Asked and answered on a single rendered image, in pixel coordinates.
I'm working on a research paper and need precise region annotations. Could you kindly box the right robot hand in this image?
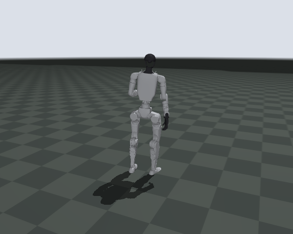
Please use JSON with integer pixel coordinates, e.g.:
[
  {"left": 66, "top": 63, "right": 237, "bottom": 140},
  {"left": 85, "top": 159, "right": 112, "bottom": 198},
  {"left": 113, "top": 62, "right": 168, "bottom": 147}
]
[{"left": 162, "top": 113, "right": 169, "bottom": 131}]

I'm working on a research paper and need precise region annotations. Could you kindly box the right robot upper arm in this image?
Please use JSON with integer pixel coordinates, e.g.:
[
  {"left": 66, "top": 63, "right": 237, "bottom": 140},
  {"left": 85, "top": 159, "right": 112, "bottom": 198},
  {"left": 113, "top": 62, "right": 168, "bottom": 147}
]
[{"left": 157, "top": 75, "right": 167, "bottom": 100}]

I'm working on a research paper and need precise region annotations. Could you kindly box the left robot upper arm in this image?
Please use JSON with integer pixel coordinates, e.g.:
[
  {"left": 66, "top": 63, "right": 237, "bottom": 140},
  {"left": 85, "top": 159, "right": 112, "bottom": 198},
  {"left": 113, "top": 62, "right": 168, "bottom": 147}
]
[{"left": 128, "top": 73, "right": 138, "bottom": 97}]

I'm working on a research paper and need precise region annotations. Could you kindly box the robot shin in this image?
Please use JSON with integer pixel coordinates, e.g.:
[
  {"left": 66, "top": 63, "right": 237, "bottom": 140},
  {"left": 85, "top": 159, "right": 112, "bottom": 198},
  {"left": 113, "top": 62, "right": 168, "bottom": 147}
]
[
  {"left": 129, "top": 138, "right": 137, "bottom": 167},
  {"left": 150, "top": 141, "right": 160, "bottom": 171}
]

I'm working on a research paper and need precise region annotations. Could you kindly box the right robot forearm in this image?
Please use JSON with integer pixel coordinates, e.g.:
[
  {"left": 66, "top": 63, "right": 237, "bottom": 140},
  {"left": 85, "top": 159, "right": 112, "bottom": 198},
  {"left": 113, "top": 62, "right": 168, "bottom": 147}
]
[{"left": 162, "top": 94, "right": 169, "bottom": 116}]

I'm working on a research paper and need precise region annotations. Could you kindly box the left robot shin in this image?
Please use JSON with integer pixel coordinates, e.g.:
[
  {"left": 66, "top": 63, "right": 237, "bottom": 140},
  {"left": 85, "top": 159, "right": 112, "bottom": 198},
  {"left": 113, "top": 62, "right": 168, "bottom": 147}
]
[{"left": 129, "top": 138, "right": 137, "bottom": 167}]

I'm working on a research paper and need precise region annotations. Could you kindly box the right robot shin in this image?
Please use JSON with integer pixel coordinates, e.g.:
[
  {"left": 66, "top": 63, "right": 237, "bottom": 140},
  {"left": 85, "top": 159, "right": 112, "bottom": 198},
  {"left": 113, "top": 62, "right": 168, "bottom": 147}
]
[{"left": 150, "top": 141, "right": 160, "bottom": 171}]

